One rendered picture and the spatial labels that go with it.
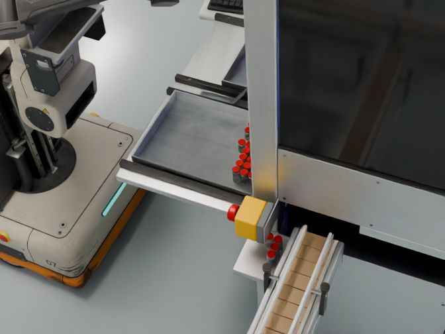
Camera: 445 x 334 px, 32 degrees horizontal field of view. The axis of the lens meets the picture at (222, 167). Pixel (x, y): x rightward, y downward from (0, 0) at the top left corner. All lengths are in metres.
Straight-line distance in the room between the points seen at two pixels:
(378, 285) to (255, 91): 0.65
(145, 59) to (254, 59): 2.18
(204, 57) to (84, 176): 0.77
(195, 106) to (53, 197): 0.84
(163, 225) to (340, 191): 1.43
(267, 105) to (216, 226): 1.48
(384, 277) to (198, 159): 0.57
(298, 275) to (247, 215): 0.18
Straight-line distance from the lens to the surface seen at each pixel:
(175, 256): 2.94
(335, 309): 2.14
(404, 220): 1.71
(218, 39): 2.39
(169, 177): 2.01
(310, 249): 1.83
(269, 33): 1.43
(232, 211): 1.79
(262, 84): 1.53
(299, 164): 1.67
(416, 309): 2.00
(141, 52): 3.69
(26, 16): 1.96
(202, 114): 2.17
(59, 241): 2.72
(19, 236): 2.80
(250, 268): 1.87
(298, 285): 1.78
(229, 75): 2.26
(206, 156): 2.07
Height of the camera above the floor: 2.48
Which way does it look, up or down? 51 degrees down
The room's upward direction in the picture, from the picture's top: 5 degrees counter-clockwise
